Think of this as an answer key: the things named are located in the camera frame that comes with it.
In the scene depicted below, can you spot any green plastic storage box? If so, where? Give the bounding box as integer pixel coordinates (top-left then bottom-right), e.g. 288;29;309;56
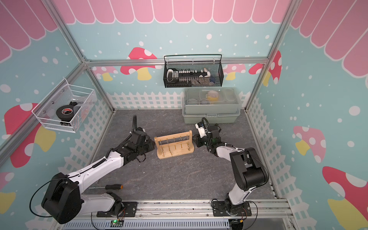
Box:
182;87;242;124

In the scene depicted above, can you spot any white black device in basket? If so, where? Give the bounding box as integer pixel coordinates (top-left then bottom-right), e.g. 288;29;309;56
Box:
164;69;211;85

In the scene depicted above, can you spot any yellow item in box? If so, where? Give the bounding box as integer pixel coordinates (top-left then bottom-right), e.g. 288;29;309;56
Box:
206;91;219;102

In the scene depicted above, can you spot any wooden jewelry display stand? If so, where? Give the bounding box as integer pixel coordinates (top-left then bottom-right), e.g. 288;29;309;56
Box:
154;130;195;160

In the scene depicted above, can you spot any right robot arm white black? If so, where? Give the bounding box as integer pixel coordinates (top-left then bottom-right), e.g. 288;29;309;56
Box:
193;117;269;215

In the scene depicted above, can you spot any black tape roll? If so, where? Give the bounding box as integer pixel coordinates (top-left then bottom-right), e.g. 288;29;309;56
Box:
56;105;75;122

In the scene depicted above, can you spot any white wire basket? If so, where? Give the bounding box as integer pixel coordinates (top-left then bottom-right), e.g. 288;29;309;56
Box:
32;79;97;133

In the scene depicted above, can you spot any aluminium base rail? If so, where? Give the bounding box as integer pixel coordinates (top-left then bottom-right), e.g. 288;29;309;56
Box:
51;199;298;230

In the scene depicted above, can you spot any green circuit board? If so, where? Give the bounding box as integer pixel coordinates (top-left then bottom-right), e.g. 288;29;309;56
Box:
110;219;124;228

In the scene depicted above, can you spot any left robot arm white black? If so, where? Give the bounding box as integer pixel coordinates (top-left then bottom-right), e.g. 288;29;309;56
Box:
41;116;154;224

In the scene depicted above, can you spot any black wire mesh basket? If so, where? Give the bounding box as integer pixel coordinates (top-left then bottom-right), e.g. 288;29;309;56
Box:
163;54;224;88

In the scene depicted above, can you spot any yellow black screwdriver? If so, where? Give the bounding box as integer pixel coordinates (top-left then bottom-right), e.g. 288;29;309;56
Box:
88;184;124;190

